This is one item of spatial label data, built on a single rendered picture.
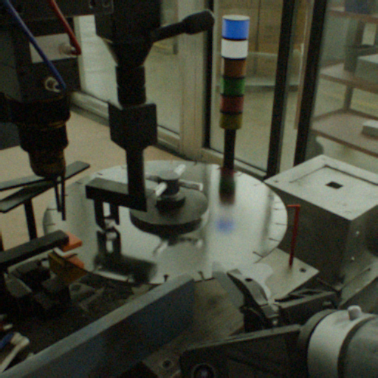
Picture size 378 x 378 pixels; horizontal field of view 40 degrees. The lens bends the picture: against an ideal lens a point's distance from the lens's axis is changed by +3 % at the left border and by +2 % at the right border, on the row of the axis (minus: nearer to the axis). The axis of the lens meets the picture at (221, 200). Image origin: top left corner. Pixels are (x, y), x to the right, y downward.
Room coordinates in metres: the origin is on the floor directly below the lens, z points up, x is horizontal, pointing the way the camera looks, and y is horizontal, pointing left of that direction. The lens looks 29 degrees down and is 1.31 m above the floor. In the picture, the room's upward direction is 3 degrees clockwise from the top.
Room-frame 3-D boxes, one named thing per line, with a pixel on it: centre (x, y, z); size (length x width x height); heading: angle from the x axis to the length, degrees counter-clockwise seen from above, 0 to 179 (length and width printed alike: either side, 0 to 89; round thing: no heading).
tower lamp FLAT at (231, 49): (0.90, -0.01, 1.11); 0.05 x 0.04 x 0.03; 47
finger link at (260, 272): (0.45, -0.03, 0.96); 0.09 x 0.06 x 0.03; 28
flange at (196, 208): (0.61, 0.07, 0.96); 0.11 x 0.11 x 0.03
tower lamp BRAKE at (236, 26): (0.90, -0.01, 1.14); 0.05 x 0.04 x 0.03; 47
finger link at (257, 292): (0.40, -0.04, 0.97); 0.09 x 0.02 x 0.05; 28
